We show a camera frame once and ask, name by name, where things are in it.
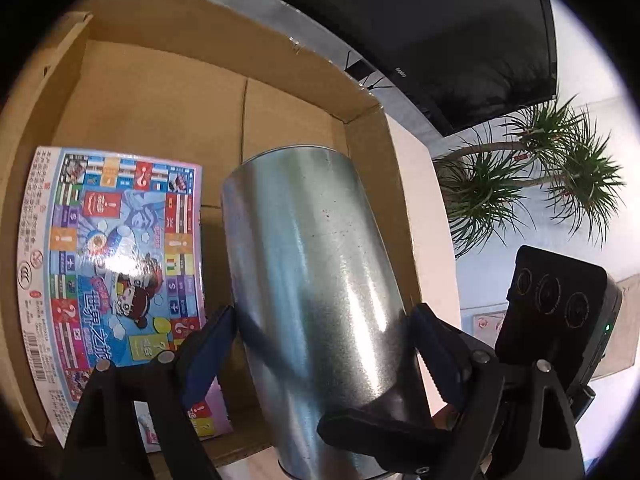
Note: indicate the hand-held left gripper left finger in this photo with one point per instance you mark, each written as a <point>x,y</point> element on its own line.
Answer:
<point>209,357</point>

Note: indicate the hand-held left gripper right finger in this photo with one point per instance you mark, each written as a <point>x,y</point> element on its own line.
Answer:
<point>440,362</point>

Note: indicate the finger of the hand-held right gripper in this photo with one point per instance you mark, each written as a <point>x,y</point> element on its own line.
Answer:
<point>380,437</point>

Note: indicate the shiny metal can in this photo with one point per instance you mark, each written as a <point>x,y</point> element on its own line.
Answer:
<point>310,270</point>

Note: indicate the brown cardboard box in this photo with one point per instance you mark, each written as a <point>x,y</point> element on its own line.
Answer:
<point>160,95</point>

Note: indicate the spiky palm plant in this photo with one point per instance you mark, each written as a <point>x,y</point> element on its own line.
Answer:
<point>565,160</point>

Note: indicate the colourful board game box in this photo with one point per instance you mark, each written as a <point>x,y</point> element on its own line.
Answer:
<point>115,240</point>

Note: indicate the black flat television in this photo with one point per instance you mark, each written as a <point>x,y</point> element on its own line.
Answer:
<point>450,30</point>

